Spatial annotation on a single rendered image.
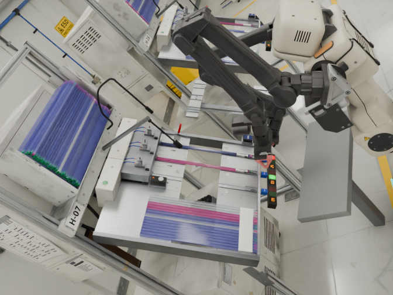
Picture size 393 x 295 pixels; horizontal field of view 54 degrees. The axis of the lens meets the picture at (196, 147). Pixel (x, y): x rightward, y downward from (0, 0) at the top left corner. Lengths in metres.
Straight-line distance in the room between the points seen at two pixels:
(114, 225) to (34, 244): 0.39
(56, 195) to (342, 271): 1.56
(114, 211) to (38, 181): 0.35
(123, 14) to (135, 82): 0.49
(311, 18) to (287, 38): 0.10
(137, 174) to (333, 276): 1.24
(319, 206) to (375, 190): 0.76
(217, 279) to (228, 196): 0.40
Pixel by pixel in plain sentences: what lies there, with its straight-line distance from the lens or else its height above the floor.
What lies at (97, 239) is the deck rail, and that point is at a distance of 1.73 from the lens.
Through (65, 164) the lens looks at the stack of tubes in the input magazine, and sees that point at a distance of 1.73.
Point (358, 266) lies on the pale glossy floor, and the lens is 2.33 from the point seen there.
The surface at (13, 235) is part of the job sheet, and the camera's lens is 1.90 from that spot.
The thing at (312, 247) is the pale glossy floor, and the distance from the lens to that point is 2.52.
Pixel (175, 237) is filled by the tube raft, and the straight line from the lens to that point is 1.69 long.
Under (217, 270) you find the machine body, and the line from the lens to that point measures 1.98.
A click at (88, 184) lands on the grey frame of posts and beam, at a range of 1.79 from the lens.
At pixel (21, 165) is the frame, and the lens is 1.66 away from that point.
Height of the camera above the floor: 1.92
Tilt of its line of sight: 28 degrees down
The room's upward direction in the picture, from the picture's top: 49 degrees counter-clockwise
